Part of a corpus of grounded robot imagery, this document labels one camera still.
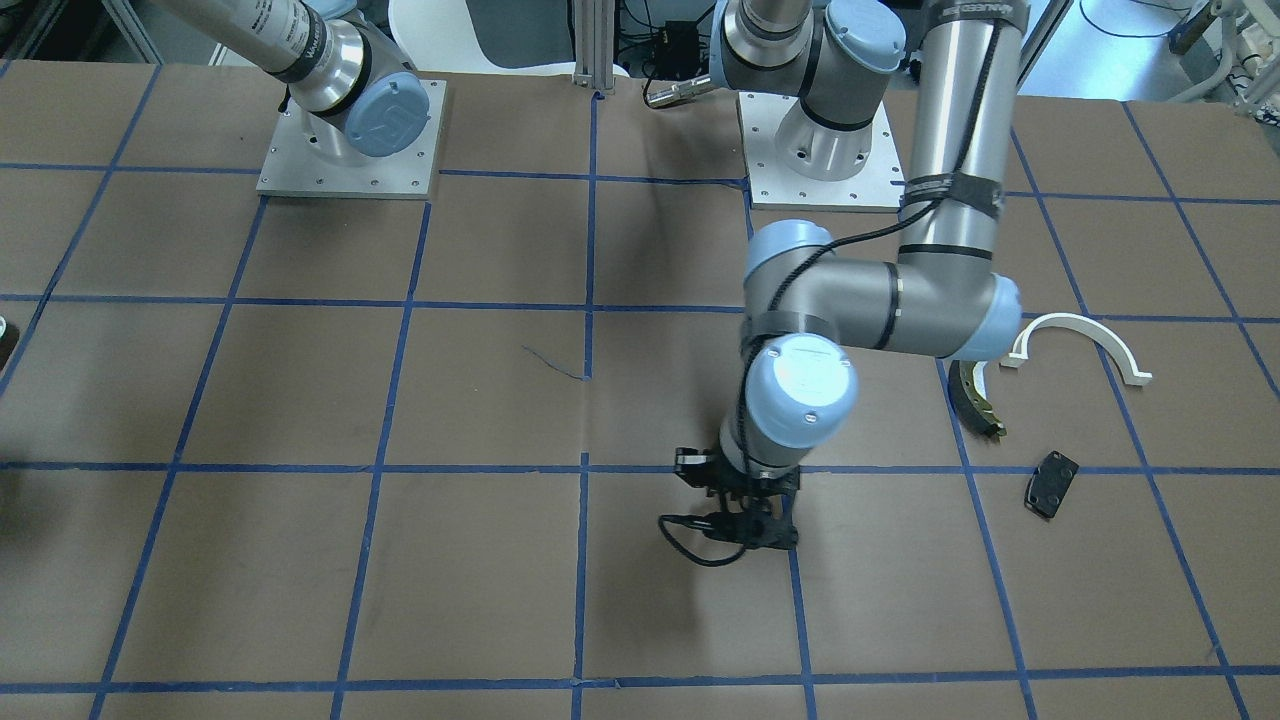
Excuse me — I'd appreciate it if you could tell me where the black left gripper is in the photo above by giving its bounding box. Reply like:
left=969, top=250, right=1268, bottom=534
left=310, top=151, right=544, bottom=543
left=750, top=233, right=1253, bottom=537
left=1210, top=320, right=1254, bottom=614
left=675, top=447, right=801, bottom=551

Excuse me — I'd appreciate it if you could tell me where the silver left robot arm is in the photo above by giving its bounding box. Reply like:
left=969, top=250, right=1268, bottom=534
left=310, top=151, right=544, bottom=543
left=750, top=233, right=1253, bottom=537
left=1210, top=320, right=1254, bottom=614
left=658, top=1, right=1030, bottom=552

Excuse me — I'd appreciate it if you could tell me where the green brake shoe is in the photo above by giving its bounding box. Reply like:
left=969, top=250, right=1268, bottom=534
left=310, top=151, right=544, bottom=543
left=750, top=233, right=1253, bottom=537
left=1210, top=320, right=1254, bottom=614
left=947, top=360, right=1007, bottom=441

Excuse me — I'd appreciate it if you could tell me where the black brake pad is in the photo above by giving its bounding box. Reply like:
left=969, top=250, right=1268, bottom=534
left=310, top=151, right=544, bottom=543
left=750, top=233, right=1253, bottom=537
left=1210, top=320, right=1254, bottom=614
left=1023, top=451, right=1080, bottom=521

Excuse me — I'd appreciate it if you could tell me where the white curved plastic bracket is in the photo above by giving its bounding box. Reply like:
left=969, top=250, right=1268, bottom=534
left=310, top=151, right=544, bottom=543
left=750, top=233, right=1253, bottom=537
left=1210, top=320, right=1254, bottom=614
left=998, top=313, right=1156, bottom=387

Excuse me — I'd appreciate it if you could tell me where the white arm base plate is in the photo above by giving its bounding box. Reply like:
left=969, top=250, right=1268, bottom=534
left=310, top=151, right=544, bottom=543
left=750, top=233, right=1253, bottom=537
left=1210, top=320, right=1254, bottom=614
left=739, top=92, right=905, bottom=213
left=256, top=78, right=448, bottom=201

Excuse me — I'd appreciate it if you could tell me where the aluminium frame post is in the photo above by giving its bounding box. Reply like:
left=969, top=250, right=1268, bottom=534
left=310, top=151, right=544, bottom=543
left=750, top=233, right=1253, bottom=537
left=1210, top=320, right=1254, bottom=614
left=568, top=0, right=617, bottom=96

